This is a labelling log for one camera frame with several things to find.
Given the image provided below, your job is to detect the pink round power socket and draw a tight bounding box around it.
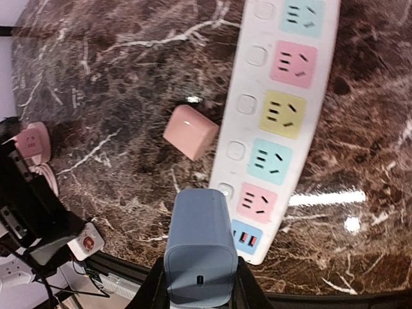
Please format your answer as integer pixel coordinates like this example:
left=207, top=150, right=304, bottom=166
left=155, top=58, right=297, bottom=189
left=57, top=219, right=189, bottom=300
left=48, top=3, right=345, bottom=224
left=25, top=122, right=52, bottom=165

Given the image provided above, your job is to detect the pink cube socket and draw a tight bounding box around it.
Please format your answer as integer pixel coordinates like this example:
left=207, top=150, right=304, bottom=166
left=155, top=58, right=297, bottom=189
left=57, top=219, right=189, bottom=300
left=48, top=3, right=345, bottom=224
left=14, top=128, right=43, bottom=159

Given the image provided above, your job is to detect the black front table rail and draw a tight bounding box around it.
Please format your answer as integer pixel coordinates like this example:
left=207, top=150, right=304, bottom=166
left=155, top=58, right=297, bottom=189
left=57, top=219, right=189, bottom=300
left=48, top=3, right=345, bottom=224
left=86, top=253, right=411, bottom=308

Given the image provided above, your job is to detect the white multicolour power strip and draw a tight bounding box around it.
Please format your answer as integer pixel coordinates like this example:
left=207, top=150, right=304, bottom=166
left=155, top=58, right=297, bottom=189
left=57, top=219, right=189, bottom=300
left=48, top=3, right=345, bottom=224
left=209, top=0, right=341, bottom=265

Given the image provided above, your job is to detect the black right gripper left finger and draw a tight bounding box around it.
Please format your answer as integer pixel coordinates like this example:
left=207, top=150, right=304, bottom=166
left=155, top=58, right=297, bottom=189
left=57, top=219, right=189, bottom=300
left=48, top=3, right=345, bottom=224
left=125, top=257, right=169, bottom=309

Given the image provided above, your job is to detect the grey slotted cable duct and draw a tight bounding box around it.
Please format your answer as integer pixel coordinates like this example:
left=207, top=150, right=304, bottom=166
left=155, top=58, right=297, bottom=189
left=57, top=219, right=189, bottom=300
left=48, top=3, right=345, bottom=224
left=99, top=274, right=140, bottom=300

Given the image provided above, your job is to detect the blue plug adapter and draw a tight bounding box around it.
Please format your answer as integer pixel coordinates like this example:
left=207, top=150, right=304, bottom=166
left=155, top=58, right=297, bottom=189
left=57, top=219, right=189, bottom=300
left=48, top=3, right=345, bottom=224
left=164, top=189, right=238, bottom=304

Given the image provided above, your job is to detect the pink plug adapter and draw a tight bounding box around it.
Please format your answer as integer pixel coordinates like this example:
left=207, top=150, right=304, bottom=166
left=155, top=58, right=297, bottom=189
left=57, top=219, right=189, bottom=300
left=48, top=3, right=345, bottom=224
left=163, top=105, right=219, bottom=161

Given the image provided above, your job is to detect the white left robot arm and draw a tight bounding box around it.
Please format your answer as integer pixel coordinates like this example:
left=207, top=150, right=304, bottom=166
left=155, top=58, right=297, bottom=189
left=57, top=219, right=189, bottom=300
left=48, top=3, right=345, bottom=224
left=1, top=117, right=104, bottom=308

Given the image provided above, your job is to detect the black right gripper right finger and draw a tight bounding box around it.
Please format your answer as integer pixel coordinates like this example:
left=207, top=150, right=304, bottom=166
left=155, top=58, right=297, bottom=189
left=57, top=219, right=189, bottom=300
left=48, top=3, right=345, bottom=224
left=230, top=257, right=274, bottom=309

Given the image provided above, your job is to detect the white cube socket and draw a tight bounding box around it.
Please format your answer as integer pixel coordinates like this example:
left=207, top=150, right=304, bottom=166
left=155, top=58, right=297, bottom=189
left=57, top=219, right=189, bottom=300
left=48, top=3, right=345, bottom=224
left=67, top=222, right=105, bottom=261

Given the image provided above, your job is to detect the white socket cable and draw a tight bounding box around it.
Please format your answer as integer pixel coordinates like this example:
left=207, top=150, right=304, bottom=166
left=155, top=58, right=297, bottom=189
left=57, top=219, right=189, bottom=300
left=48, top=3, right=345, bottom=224
left=27, top=160, right=61, bottom=197

